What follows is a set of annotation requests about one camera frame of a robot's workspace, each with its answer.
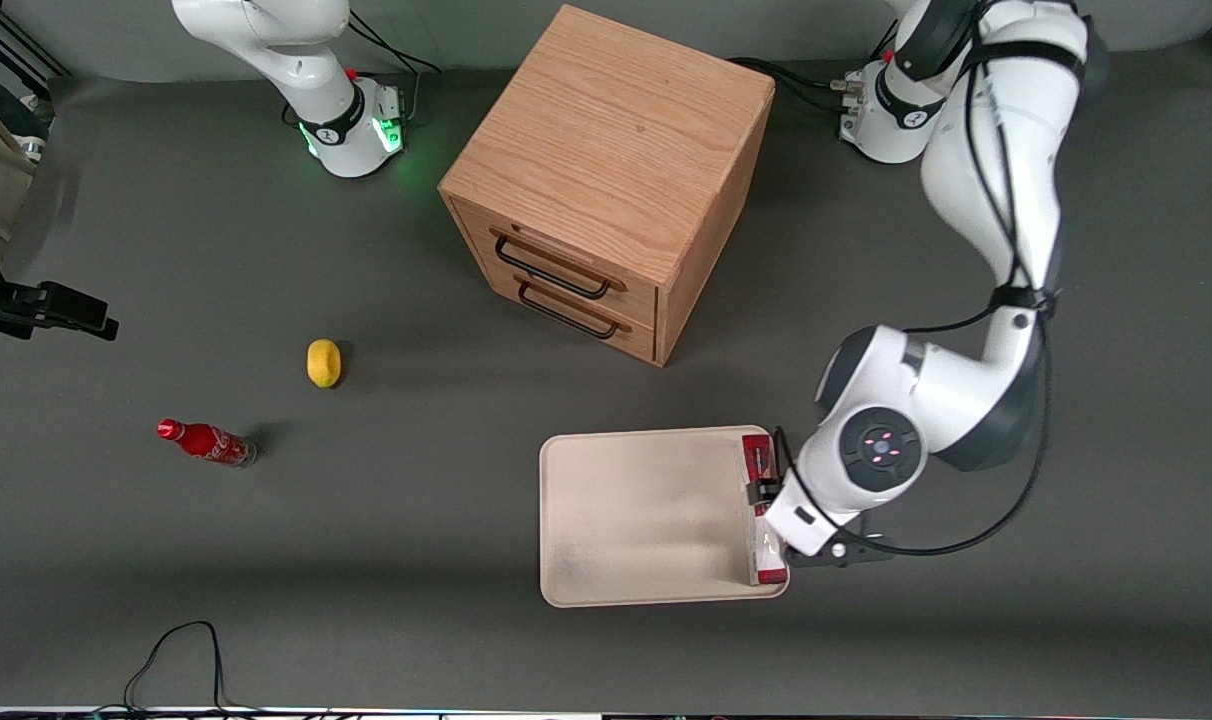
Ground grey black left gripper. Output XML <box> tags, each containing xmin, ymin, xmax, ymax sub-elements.
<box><xmin>749</xmin><ymin>478</ymin><xmax>893</xmax><ymax>570</ymax></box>

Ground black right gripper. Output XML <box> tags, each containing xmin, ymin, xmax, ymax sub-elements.
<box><xmin>0</xmin><ymin>240</ymin><xmax>120</xmax><ymax>342</ymax></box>

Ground red cookie box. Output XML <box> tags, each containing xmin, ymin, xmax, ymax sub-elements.
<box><xmin>741</xmin><ymin>434</ymin><xmax>790</xmax><ymax>588</ymax></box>

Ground beige plastic tray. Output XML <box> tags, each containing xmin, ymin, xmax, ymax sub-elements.
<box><xmin>539</xmin><ymin>425</ymin><xmax>791</xmax><ymax>609</ymax></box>

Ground red cola bottle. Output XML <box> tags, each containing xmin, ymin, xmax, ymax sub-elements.
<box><xmin>156</xmin><ymin>418</ymin><xmax>258</xmax><ymax>469</ymax></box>

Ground yellow lemon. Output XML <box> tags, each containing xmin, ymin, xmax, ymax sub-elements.
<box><xmin>307</xmin><ymin>338</ymin><xmax>343</xmax><ymax>389</ymax></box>

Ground wooden drawer cabinet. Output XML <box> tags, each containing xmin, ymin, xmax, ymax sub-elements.
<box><xmin>438</xmin><ymin>4</ymin><xmax>777</xmax><ymax>368</ymax></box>

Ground short black drawer handle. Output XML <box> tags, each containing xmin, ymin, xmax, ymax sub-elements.
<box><xmin>514</xmin><ymin>275</ymin><xmax>633</xmax><ymax>341</ymax></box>

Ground black aluminium frame rail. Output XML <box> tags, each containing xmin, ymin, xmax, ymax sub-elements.
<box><xmin>0</xmin><ymin>8</ymin><xmax>70</xmax><ymax>81</ymax></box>

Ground long black drawer handle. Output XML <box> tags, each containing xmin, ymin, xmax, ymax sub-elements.
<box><xmin>492</xmin><ymin>228</ymin><xmax>628</xmax><ymax>301</ymax></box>

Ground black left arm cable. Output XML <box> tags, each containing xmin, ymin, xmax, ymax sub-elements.
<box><xmin>774</xmin><ymin>0</ymin><xmax>1092</xmax><ymax>558</ymax></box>

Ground thin black looped cable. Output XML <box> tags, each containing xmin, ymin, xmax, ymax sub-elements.
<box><xmin>124</xmin><ymin>620</ymin><xmax>267</xmax><ymax>717</ymax></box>

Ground black right base cables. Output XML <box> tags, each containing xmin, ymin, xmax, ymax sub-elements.
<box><xmin>346</xmin><ymin>10</ymin><xmax>443</xmax><ymax>126</ymax></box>

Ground black base cables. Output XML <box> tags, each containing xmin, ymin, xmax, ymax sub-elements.
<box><xmin>346</xmin><ymin>10</ymin><xmax>443</xmax><ymax>126</ymax></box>
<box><xmin>729</xmin><ymin>20</ymin><xmax>899</xmax><ymax>114</ymax></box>

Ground black left base cables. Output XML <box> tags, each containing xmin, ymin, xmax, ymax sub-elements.
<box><xmin>729</xmin><ymin>20</ymin><xmax>899</xmax><ymax>114</ymax></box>

